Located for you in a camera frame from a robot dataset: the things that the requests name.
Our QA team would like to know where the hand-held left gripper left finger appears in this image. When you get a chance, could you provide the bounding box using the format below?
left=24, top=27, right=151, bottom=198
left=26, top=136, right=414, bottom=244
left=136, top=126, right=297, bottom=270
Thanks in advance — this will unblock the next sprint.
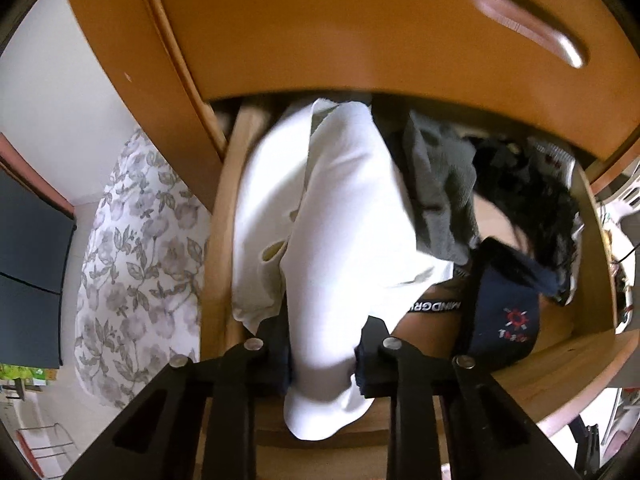
left=62, top=310, right=293, bottom=480

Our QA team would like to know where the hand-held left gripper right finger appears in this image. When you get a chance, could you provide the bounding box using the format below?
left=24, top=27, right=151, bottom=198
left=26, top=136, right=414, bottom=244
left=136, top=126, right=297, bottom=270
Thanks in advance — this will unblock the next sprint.
left=352, top=315, right=596, bottom=480

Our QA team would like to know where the wooden drawer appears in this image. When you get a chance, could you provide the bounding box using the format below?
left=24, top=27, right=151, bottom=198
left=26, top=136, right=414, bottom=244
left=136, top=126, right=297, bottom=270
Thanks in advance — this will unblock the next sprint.
left=200, top=105, right=640, bottom=480
left=137, top=0, right=640, bottom=171

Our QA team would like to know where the white garment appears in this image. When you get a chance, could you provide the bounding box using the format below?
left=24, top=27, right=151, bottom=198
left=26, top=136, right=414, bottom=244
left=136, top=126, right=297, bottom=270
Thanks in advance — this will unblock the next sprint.
left=232, top=99, right=453, bottom=442

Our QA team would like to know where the navy blue underwear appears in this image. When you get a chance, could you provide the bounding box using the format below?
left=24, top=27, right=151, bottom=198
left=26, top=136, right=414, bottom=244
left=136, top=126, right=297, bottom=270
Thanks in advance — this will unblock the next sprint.
left=407, top=237, right=561, bottom=368

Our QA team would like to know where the grey underwear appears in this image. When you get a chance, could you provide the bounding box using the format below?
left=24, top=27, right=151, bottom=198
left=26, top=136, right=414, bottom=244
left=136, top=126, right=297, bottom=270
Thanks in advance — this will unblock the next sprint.
left=400, top=110, right=481, bottom=266

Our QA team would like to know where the black lace underwear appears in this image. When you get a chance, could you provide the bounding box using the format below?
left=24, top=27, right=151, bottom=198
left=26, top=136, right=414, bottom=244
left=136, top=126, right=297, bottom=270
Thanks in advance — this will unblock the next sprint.
left=470, top=137, right=581, bottom=301

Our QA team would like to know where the wooden closed drawer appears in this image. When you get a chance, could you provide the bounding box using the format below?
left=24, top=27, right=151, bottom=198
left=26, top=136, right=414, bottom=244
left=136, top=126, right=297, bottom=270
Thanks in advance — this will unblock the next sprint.
left=137, top=0, right=640, bottom=171

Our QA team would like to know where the grey floral bed sheet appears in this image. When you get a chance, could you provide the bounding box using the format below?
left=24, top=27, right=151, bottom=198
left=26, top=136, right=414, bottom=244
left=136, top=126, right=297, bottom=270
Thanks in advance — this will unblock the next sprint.
left=75, top=127, right=213, bottom=408

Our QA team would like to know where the green printed packet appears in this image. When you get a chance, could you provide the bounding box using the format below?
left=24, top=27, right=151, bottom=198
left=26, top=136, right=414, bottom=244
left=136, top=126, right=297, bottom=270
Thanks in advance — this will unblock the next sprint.
left=0, top=362, right=58, bottom=386

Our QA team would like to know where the dark blue cabinet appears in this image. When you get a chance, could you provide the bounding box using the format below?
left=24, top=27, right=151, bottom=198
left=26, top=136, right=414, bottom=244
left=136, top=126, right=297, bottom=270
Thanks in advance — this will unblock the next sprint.
left=0, top=160, right=77, bottom=368

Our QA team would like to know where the pink board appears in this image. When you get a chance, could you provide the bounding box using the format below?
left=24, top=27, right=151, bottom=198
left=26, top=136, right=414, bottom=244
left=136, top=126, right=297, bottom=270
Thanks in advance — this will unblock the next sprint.
left=0, top=132, right=76, bottom=218

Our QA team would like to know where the wooden nightstand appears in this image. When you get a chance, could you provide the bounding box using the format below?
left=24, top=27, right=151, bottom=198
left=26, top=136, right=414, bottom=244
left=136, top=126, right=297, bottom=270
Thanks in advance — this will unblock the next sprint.
left=62, top=0, right=640, bottom=196

